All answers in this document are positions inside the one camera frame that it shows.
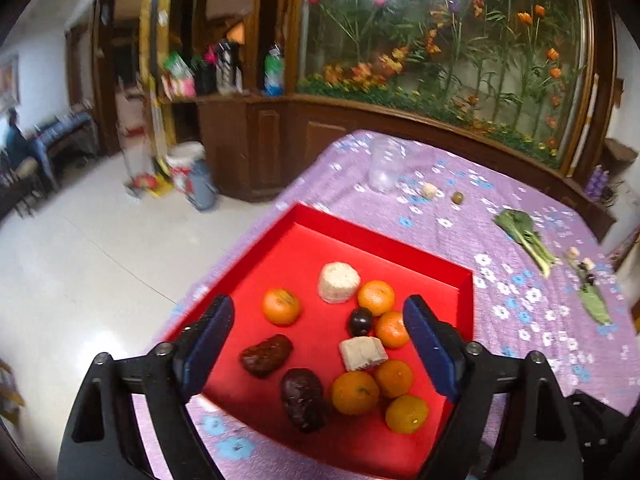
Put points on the dark red plum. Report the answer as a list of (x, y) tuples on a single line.
[(360, 321)]

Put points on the wedge pale sugarcane chunk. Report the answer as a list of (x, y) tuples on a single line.
[(362, 352)]

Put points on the grey blue canister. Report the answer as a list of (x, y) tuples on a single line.
[(202, 185)]

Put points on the pink and green packet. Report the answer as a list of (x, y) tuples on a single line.
[(180, 77)]

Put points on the red tray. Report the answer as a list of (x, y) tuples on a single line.
[(280, 270)]

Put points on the dark wrinkled date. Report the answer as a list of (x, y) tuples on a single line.
[(266, 355), (302, 400)]

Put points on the purple bottle cluster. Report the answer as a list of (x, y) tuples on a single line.
[(597, 182)]

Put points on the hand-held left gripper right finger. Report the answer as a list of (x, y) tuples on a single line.
[(430, 350)]

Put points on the framed wall picture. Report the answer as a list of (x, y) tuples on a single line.
[(7, 80)]

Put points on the clear glass jar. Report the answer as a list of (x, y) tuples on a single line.
[(385, 165)]

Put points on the green and blue bottle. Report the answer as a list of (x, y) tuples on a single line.
[(274, 72)]

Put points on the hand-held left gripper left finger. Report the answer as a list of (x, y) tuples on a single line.
[(212, 345)]

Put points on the gold arched frame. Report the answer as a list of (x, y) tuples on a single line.
[(150, 35)]

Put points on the white bucket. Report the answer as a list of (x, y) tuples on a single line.
[(185, 160)]

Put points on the purple floral tablecloth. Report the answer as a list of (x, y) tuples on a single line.
[(525, 350)]

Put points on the artificial flower arrangement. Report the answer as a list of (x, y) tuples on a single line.
[(425, 60)]

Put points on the wooden display cabinet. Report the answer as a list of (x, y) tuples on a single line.
[(280, 140)]

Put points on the patterned thermos bottle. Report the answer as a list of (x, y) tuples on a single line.
[(227, 67)]

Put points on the green bok choy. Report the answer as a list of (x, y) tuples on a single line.
[(525, 237)]

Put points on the green leaf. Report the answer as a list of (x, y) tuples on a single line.
[(595, 302)]

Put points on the green olive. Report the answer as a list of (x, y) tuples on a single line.
[(456, 197)]

